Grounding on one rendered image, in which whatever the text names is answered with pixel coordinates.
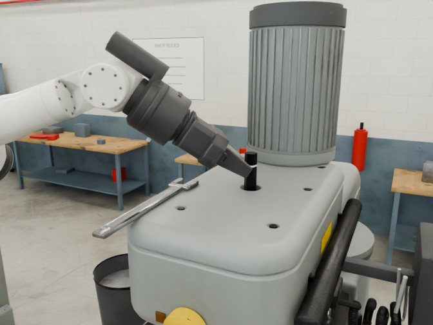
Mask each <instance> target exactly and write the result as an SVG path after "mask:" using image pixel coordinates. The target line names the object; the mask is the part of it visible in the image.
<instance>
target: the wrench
mask: <svg viewBox="0 0 433 325"><path fill-rule="evenodd" d="M183 182H184V181H183V178H178V179H176V180H175V181H173V182H171V183H170V184H168V189H166V190H164V191H163V192H161V193H159V194H157V195H156V196H154V197H152V198H150V199H149V200H147V201H145V202H144V203H142V204H140V205H138V206H137V207H135V208H133V209H132V210H130V211H128V212H126V213H125V214H123V215H121V216H120V217H117V218H116V219H114V220H112V221H111V222H109V223H108V224H105V225H104V226H102V227H100V228H99V229H97V230H95V231H93V232H92V236H93V237H96V238H100V239H106V238H107V237H109V236H110V235H112V234H114V233H115V232H117V231H119V230H120V229H122V228H123V227H125V226H127V225H128V224H129V223H131V222H133V221H134V220H136V219H138V218H139V217H141V216H142V215H144V214H145V213H147V212H149V211H150V210H152V209H154V208H155V207H157V206H158V205H160V204H162V203H163V202H164V201H166V200H168V199H169V198H171V197H172V196H174V195H176V194H177V193H179V192H181V191H182V190H185V191H188V190H190V189H192V188H194V187H195V186H197V185H198V180H193V181H191V182H189V183H187V184H186V185H184V184H182V183H183Z"/></svg>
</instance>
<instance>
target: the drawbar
mask: <svg viewBox="0 0 433 325"><path fill-rule="evenodd" d="M245 162H246V163H247V164H248V165H250V166H254V165H256V164H257V153H256V152H245ZM256 171H257V166H255V167H253V168H252V170H251V172H250V173H249V175H248V176H247V177H246V178H244V190H245V191H256Z"/></svg>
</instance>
